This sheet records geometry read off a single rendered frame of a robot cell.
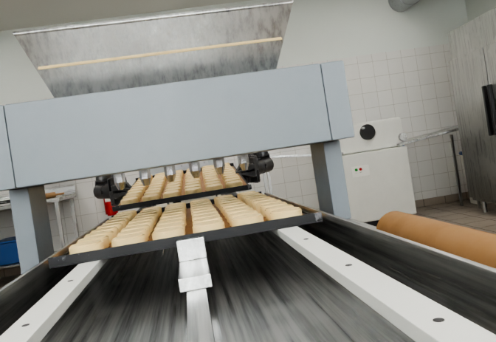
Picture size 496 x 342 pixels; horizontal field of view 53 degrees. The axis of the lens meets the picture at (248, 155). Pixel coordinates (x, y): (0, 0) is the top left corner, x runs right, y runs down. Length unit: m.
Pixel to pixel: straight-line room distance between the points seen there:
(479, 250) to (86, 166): 0.71
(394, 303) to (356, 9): 6.64
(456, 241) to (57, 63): 0.81
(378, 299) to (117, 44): 0.81
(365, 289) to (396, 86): 6.54
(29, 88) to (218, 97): 5.83
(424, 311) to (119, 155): 0.74
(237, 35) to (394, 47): 5.99
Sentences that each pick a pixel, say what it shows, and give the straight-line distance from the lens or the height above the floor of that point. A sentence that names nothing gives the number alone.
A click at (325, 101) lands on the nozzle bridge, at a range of 1.03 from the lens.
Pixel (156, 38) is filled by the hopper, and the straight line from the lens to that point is 1.05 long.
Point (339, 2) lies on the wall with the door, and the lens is 6.91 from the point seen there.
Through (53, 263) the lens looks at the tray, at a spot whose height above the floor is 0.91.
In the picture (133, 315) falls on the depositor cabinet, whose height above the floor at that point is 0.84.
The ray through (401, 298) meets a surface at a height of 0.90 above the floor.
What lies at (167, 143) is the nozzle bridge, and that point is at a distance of 0.98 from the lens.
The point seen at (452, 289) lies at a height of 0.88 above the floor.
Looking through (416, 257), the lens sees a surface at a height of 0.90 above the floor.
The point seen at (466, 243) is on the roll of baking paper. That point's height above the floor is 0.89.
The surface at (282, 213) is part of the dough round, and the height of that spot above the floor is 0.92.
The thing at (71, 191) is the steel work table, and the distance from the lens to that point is 6.47.
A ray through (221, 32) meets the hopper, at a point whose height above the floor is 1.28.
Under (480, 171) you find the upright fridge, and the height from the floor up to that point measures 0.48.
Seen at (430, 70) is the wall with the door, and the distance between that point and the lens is 7.13.
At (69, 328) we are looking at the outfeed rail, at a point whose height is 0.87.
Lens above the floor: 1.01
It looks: level
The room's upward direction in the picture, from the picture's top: 9 degrees counter-clockwise
